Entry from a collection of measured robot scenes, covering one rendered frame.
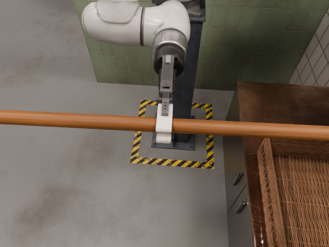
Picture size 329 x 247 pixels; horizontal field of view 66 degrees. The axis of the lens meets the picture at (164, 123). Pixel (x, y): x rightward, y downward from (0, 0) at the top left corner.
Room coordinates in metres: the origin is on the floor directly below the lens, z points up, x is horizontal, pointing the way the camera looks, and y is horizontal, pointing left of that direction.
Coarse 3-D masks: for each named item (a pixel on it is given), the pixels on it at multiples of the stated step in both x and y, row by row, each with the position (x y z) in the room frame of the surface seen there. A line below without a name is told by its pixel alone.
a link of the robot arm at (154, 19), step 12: (168, 0) 0.70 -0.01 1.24; (144, 12) 0.62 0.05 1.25; (156, 12) 0.62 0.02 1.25; (168, 12) 0.62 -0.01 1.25; (180, 12) 0.63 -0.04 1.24; (144, 24) 0.59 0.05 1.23; (156, 24) 0.59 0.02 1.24; (168, 24) 0.58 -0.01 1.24; (180, 24) 0.59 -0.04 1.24; (144, 36) 0.58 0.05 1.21
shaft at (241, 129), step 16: (0, 112) 0.33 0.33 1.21; (16, 112) 0.33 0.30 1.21; (32, 112) 0.33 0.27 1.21; (48, 112) 0.33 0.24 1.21; (96, 128) 0.30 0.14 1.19; (112, 128) 0.29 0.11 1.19; (128, 128) 0.29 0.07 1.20; (144, 128) 0.29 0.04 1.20; (176, 128) 0.29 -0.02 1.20; (192, 128) 0.29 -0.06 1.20; (208, 128) 0.29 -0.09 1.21; (224, 128) 0.29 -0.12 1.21; (240, 128) 0.29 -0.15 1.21; (256, 128) 0.29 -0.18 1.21; (272, 128) 0.28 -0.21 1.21; (288, 128) 0.28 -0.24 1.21; (304, 128) 0.28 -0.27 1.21; (320, 128) 0.28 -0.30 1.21
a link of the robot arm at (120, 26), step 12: (108, 0) 0.62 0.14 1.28; (120, 0) 0.62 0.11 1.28; (132, 0) 0.63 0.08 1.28; (84, 12) 0.63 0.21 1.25; (96, 12) 0.61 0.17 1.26; (108, 12) 0.60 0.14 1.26; (120, 12) 0.60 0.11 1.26; (132, 12) 0.61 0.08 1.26; (84, 24) 0.61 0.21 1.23; (96, 24) 0.59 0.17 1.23; (108, 24) 0.59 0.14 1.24; (120, 24) 0.59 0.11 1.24; (132, 24) 0.59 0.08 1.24; (96, 36) 0.59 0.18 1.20; (108, 36) 0.58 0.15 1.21; (120, 36) 0.58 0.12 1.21; (132, 36) 0.58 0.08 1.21
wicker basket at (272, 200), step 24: (264, 144) 0.57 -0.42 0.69; (288, 144) 0.57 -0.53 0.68; (312, 144) 0.56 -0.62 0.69; (264, 168) 0.48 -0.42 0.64; (264, 192) 0.38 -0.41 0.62; (288, 192) 0.40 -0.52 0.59; (312, 192) 0.39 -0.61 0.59; (264, 216) 0.30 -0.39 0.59; (288, 216) 0.30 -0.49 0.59; (312, 216) 0.30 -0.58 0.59; (288, 240) 0.21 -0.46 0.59; (312, 240) 0.21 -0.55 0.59
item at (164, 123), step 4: (160, 104) 0.34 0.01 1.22; (172, 104) 0.34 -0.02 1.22; (160, 108) 0.33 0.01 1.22; (172, 108) 0.33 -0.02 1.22; (160, 112) 0.32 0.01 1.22; (168, 112) 0.32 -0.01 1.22; (160, 116) 0.31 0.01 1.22; (164, 116) 0.31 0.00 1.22; (168, 116) 0.31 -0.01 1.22; (160, 120) 0.30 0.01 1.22; (164, 120) 0.30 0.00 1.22; (168, 120) 0.30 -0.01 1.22; (156, 124) 0.29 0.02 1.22; (160, 124) 0.29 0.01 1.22; (164, 124) 0.29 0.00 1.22; (168, 124) 0.29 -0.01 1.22; (156, 128) 0.28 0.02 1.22; (160, 128) 0.28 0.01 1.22; (164, 128) 0.28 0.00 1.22; (168, 128) 0.28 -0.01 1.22; (156, 132) 0.27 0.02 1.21; (160, 132) 0.27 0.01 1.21; (164, 132) 0.27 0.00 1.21; (168, 132) 0.27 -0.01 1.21
